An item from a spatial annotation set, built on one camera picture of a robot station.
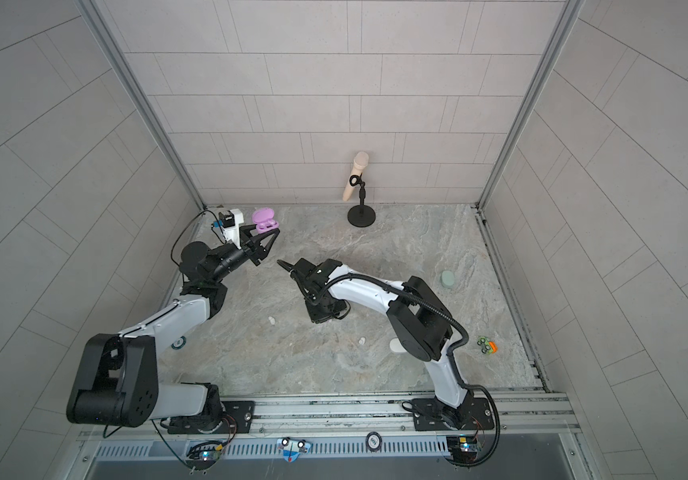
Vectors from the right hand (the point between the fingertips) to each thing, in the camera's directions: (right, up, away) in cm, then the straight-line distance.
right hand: (320, 321), depth 85 cm
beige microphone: (+12, +48, +9) cm, 51 cm away
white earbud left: (-14, 0, +1) cm, 14 cm away
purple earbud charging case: (-13, +29, -12) cm, 34 cm away
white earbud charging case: (+21, -6, -3) cm, 22 cm away
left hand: (-9, +27, -10) cm, 30 cm away
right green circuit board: (+35, -24, -17) cm, 46 cm away
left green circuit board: (-23, -23, -20) cm, 39 cm away
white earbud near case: (+12, -4, -2) cm, 13 cm away
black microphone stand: (+12, +32, +29) cm, 45 cm away
